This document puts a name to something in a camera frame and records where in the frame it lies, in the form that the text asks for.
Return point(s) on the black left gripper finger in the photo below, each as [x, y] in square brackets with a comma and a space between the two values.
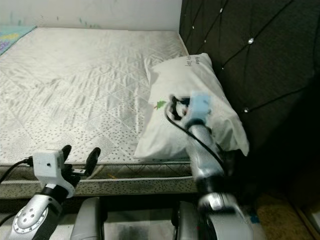
[92, 159]
[66, 150]

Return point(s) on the yellow brown floor mat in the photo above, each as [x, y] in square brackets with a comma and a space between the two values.
[280, 220]

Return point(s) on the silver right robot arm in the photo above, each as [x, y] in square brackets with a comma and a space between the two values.
[205, 155]

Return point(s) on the black tufted headboard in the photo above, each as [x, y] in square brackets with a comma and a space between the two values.
[255, 50]

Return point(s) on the teal blanket with colourful shapes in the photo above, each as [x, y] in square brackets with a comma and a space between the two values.
[10, 37]

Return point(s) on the grey left robot leg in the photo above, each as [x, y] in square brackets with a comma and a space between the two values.
[87, 220]

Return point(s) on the grey quilted mattress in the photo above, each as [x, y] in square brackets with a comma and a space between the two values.
[80, 75]

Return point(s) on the grey robot leg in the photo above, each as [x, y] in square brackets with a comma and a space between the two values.
[187, 222]
[87, 220]

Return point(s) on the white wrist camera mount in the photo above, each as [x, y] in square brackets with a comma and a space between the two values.
[200, 106]
[47, 165]

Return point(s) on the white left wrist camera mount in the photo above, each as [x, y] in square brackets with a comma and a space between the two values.
[47, 165]

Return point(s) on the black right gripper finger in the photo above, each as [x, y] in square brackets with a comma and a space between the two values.
[170, 106]

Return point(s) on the grey right robot leg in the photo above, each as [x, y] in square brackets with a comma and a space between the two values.
[187, 222]

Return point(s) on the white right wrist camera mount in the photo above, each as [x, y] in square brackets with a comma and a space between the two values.
[200, 106]

